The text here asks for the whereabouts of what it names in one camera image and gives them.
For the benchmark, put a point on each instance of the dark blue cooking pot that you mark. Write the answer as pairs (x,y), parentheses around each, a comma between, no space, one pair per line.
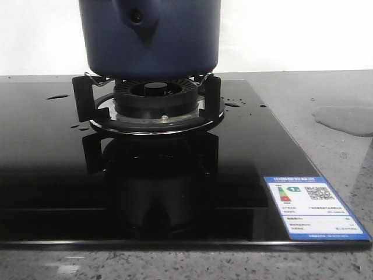
(151,39)

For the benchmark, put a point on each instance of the black gas burner head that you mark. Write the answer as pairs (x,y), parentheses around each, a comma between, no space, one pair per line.
(148,99)

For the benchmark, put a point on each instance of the black glass gas stove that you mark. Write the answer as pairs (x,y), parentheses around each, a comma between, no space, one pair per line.
(65,186)

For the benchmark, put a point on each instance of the blue energy label sticker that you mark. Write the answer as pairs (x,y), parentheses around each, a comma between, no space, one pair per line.
(311,210)

